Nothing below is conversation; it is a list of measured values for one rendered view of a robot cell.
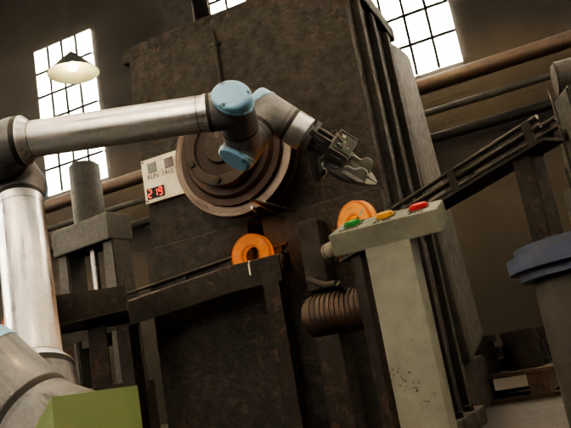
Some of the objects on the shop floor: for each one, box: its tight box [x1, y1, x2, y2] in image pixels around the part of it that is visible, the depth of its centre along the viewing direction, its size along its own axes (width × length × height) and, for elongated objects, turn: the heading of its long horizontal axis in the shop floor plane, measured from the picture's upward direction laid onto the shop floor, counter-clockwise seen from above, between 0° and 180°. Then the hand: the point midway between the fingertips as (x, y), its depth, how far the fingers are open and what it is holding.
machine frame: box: [122, 0, 488, 428], centre depth 290 cm, size 73×108×176 cm
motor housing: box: [302, 287, 367, 428], centre depth 213 cm, size 13×22×54 cm, turn 30°
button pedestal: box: [329, 200, 458, 428], centre depth 147 cm, size 16×24×62 cm, turn 30°
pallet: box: [475, 326, 562, 405], centre depth 406 cm, size 120×82×44 cm
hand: (370, 183), depth 180 cm, fingers closed
